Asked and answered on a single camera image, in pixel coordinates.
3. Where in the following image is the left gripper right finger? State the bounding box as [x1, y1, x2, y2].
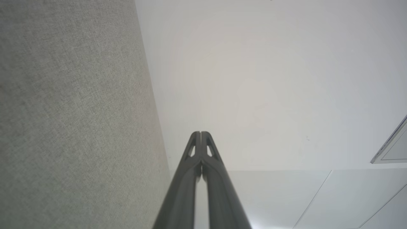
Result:
[200, 131, 252, 229]

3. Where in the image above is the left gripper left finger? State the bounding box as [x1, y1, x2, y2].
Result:
[153, 131, 203, 229]

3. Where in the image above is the grey framed wall panel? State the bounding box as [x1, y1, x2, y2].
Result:
[370, 115, 407, 164]

